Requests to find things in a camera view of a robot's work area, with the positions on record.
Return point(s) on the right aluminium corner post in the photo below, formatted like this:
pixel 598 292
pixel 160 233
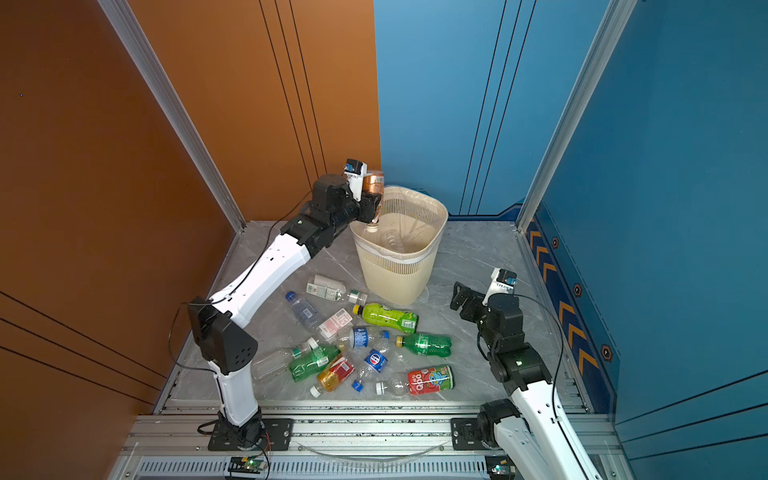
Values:
pixel 608 34

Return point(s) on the orange drink bottle red label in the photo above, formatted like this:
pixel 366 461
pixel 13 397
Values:
pixel 332 377

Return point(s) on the dark green bottle yellow cap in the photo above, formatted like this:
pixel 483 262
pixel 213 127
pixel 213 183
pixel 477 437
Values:
pixel 424 344

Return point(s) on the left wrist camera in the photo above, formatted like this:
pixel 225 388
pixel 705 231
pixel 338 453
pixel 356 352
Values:
pixel 355 171

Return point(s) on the clear bottle green white label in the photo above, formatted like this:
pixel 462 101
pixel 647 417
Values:
pixel 333 290

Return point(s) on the beige ribbed waste bin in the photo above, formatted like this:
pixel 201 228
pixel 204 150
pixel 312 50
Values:
pixel 397 284

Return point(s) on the aluminium front rail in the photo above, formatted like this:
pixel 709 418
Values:
pixel 331 439

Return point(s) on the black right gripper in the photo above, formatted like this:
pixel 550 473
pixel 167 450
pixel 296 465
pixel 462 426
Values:
pixel 459 301

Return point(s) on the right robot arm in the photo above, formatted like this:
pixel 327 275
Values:
pixel 530 424

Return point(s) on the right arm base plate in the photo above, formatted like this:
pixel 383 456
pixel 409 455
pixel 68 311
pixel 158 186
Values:
pixel 466 435

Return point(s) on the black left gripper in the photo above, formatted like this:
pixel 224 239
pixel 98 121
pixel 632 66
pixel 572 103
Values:
pixel 367 208

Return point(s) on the bright green bottle yellow cap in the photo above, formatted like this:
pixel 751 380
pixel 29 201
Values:
pixel 382 316

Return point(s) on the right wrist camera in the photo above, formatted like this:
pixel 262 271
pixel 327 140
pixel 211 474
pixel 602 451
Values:
pixel 503 281

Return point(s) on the aluminium corner post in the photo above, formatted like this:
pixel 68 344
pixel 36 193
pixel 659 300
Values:
pixel 608 34
pixel 126 25

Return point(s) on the green circuit board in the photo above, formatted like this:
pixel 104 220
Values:
pixel 500 468
pixel 248 467

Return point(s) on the clear bottle pink label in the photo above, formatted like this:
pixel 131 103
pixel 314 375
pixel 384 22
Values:
pixel 336 323

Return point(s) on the brown Nescafe coffee bottle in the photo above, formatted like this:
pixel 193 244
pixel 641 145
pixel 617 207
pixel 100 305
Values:
pixel 374 184

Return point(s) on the clear empty bottle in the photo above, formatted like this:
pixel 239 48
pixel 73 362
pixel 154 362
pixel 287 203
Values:
pixel 279 360

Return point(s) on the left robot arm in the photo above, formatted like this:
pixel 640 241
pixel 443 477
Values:
pixel 218 324

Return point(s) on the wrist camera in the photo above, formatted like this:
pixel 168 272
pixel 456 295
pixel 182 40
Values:
pixel 355 171
pixel 503 281

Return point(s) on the clear Pepsi bottle blue cap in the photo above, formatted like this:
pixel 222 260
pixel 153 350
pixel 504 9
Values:
pixel 372 365

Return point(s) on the clear soda water bottle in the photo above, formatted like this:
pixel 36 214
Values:
pixel 306 314

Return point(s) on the clear bottle blue label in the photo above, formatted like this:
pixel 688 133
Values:
pixel 358 337

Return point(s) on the clear plastic bin liner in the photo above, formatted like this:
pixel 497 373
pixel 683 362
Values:
pixel 409 229

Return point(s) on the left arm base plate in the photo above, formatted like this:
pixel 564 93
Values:
pixel 259 434

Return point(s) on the left aluminium corner post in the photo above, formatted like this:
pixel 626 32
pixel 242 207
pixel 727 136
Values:
pixel 126 25

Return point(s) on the left green circuit board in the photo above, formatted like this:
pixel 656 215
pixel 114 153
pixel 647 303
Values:
pixel 248 467

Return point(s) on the right green circuit board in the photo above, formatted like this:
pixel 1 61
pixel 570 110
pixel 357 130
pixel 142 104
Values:
pixel 500 468

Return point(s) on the clear bottle red Qoo label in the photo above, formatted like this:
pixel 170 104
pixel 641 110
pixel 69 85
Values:
pixel 429 380

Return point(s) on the green bottle white cap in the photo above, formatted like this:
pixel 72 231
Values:
pixel 315 361

